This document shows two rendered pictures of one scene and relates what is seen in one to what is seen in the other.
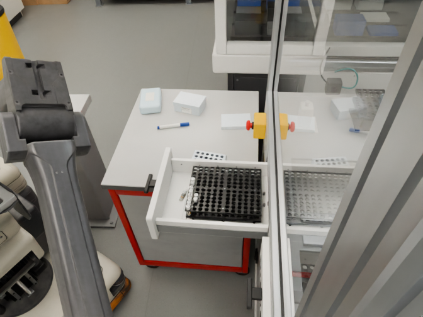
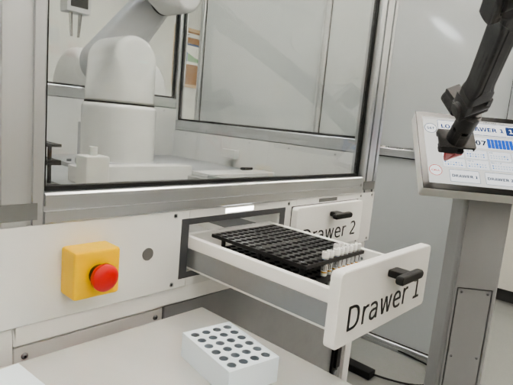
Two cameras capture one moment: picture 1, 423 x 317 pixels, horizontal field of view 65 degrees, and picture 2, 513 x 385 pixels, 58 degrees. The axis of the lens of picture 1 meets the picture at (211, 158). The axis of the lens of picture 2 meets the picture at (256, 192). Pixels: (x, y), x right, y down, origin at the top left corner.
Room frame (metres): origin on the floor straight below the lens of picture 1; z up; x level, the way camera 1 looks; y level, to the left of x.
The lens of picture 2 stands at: (1.36, 0.38, 1.12)
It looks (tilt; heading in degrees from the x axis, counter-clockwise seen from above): 9 degrees down; 214
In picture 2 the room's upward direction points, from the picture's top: 5 degrees clockwise
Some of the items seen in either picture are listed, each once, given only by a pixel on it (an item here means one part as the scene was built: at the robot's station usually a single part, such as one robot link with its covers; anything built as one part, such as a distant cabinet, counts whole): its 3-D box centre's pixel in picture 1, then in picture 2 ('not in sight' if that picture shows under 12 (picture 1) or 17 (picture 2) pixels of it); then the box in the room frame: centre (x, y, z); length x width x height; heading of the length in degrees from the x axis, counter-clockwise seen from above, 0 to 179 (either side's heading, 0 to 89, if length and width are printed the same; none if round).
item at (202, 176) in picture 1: (225, 195); (285, 258); (0.63, -0.04, 0.87); 0.22 x 0.18 x 0.06; 82
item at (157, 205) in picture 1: (162, 190); (383, 289); (0.66, 0.16, 0.87); 0.29 x 0.02 x 0.11; 172
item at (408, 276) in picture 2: (152, 183); (402, 274); (0.67, 0.19, 0.91); 0.07 x 0.04 x 0.01; 172
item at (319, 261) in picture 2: (192, 187); (333, 257); (0.65, 0.06, 0.90); 0.18 x 0.02 x 0.01; 172
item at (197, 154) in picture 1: (208, 163); (228, 356); (0.86, 0.01, 0.78); 0.12 x 0.08 x 0.04; 72
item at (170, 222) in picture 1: (228, 195); (281, 259); (0.63, -0.04, 0.86); 0.40 x 0.26 x 0.06; 82
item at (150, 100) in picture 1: (150, 100); not in sight; (1.27, 0.27, 0.78); 0.15 x 0.10 x 0.04; 3
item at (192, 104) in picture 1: (189, 103); not in sight; (1.23, 0.08, 0.79); 0.13 x 0.09 x 0.05; 67
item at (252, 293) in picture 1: (254, 293); (338, 214); (0.31, -0.08, 0.91); 0.07 x 0.04 x 0.01; 172
